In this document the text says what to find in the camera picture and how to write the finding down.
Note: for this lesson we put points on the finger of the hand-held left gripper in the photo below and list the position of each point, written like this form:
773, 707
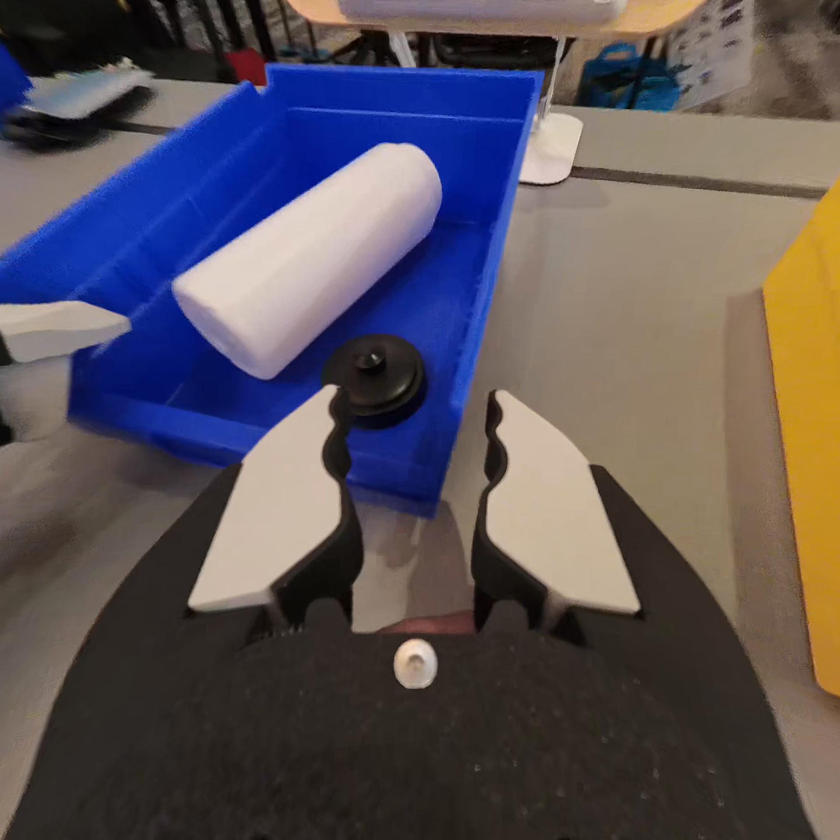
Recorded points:
59, 328

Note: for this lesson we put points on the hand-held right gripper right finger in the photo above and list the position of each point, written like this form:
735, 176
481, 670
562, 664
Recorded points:
551, 518

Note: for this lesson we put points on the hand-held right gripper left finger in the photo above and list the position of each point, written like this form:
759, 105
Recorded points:
275, 518

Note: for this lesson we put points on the black bottle lid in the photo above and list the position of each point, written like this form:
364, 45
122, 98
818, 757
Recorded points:
387, 387

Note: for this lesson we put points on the white plastic bottle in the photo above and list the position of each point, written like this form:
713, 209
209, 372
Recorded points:
302, 262

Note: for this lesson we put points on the blue plastic bin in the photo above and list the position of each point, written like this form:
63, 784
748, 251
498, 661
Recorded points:
394, 111

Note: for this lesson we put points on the grey flat tray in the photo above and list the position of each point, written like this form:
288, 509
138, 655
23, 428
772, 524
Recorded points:
85, 92

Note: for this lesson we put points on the yellow plastic bin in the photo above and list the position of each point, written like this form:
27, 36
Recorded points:
807, 426

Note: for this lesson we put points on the instruction sheet on wooden stand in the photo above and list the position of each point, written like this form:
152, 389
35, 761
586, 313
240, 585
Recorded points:
554, 148

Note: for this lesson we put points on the blue bag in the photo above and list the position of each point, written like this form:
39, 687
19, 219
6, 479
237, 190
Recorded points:
630, 79

